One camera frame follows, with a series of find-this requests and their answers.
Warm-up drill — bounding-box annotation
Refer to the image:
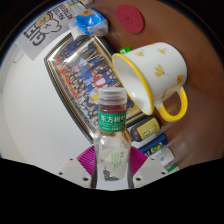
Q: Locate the dark blue pump bottle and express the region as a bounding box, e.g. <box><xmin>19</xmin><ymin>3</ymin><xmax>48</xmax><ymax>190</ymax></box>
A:
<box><xmin>138</xmin><ymin>133</ymin><xmax>169</xmax><ymax>157</ymax></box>

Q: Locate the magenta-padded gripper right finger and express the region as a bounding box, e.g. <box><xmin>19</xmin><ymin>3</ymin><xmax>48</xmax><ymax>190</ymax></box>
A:
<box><xmin>127</xmin><ymin>146</ymin><xmax>170</xmax><ymax>188</ymax></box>

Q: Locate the blue tissue pack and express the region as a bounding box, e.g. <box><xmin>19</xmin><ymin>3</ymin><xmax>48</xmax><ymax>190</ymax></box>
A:
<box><xmin>68</xmin><ymin>8</ymin><xmax>110</xmax><ymax>40</ymax></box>

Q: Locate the flat round red coaster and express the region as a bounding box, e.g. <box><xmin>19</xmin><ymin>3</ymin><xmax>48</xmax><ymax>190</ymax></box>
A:
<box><xmin>115</xmin><ymin>4</ymin><xmax>145</xmax><ymax>35</ymax></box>

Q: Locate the framed group picture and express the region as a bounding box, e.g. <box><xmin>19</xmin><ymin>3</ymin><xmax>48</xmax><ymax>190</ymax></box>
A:
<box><xmin>43</xmin><ymin>33</ymin><xmax>148</xmax><ymax>144</ymax></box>

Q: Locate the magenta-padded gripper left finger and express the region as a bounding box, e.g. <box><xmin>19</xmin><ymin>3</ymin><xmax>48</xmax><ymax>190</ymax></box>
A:
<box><xmin>56</xmin><ymin>146</ymin><xmax>98</xmax><ymax>190</ymax></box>

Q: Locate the white yellow-rimmed enamel mug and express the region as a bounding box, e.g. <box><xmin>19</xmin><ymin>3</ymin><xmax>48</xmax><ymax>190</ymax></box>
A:
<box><xmin>110</xmin><ymin>41</ymin><xmax>189</xmax><ymax>123</ymax></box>

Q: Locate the brown yellow-labelled pump bottle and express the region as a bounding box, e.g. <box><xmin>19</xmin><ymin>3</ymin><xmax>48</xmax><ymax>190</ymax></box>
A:
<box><xmin>128</xmin><ymin>116</ymin><xmax>163</xmax><ymax>143</ymax></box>

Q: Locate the white printed tote bag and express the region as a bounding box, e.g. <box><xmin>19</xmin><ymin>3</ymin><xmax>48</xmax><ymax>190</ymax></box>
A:
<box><xmin>14</xmin><ymin>4</ymin><xmax>79</xmax><ymax>62</ymax></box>

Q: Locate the clear green-labelled drink bottle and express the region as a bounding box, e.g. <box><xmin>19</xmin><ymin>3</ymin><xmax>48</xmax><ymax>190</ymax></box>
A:
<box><xmin>93</xmin><ymin>87</ymin><xmax>133</xmax><ymax>183</ymax></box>

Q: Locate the green soap packet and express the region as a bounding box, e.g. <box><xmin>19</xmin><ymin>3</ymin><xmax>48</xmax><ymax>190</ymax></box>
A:
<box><xmin>119</xmin><ymin>46</ymin><xmax>133</xmax><ymax>55</ymax></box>

